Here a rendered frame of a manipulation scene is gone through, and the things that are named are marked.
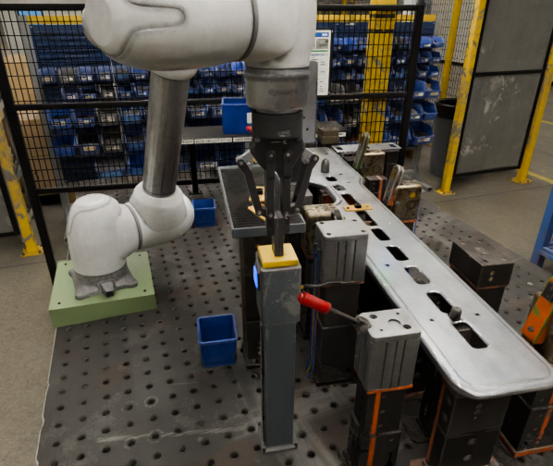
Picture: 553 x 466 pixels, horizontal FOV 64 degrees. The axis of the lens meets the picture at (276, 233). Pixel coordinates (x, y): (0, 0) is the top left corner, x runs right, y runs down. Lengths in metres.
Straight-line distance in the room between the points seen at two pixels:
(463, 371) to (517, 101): 4.03
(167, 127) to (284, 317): 0.68
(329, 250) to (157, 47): 0.56
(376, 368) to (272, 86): 0.47
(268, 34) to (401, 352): 0.52
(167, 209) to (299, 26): 0.89
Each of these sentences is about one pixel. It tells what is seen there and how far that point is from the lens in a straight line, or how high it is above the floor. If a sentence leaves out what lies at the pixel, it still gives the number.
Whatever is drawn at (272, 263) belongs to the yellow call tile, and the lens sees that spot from 0.72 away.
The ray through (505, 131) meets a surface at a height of 0.52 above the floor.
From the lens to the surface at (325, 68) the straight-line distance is 2.25.
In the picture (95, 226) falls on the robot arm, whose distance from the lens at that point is 1.35.
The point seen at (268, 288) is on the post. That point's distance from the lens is 0.74.
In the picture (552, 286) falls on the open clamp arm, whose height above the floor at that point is 1.09.
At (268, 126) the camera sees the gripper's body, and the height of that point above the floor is 1.37.
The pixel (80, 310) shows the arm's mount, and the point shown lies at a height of 0.74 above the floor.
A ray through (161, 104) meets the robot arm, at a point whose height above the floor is 1.30.
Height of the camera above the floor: 1.52
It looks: 27 degrees down
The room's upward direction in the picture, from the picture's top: straight up
